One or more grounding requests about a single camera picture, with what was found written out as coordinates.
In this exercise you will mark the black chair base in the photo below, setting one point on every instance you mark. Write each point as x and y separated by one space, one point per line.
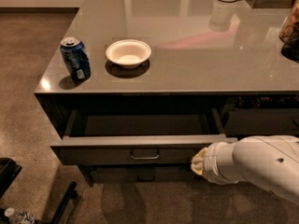
23 194

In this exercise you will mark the grey kitchen counter cabinet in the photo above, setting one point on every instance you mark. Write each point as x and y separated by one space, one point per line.
205 55

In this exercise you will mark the metal drawer handle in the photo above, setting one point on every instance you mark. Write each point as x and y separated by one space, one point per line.
144 154

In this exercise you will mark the grey drawer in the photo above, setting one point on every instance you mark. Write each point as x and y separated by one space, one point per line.
247 122
108 140

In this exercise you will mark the grey top drawer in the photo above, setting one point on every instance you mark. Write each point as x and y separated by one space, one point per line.
108 140

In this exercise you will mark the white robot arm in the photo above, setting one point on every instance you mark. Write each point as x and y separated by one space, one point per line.
270 163

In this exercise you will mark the lower left drawer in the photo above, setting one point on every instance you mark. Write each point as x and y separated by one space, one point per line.
142 173

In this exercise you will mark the right grey drawer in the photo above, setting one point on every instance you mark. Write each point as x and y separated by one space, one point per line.
247 122

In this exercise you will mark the white paper bowl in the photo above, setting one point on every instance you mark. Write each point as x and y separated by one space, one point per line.
128 53

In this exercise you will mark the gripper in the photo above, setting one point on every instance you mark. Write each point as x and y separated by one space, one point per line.
212 162

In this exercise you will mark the clear plastic water bottle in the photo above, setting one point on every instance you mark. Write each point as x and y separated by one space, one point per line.
19 217

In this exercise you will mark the blue soda can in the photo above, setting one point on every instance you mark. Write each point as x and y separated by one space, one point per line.
75 58

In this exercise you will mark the snack bag on counter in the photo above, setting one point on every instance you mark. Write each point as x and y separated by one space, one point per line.
289 34

